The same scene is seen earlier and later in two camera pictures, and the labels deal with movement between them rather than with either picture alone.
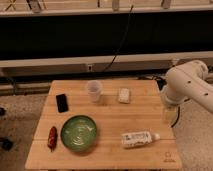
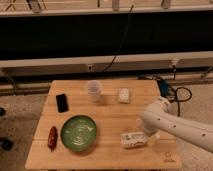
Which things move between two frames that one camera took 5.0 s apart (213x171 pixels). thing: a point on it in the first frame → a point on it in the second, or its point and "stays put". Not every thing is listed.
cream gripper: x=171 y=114 → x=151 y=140
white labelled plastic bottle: x=133 y=139 stays put
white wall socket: x=90 y=67 stays put
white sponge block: x=124 y=95 stays put
